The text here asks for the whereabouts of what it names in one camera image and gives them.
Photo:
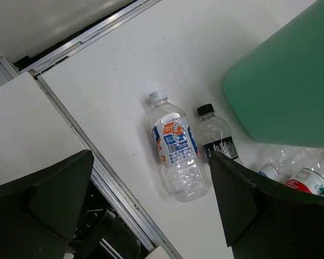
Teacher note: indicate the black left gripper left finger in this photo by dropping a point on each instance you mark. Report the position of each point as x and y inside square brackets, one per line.
[39, 212]

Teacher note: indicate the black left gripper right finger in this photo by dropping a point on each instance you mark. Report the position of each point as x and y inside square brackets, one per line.
[262, 218]

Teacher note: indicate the clear bottle black label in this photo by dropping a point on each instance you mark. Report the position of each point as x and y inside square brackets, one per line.
[215, 134]

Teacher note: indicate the green plastic bin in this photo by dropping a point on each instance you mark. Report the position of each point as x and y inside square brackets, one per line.
[277, 90]

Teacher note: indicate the clear bottle blue cap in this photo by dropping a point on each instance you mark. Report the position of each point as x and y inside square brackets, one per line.
[286, 160]

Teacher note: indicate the clear bottle red white label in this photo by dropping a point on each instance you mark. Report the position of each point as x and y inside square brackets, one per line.
[310, 178]

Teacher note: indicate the white side panel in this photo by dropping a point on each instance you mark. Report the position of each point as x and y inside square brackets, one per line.
[33, 135]

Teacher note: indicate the clear bottle orange blue label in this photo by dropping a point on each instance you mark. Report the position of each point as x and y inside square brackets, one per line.
[184, 172]

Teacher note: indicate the aluminium table edge rail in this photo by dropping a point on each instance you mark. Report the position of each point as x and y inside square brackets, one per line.
[103, 175]

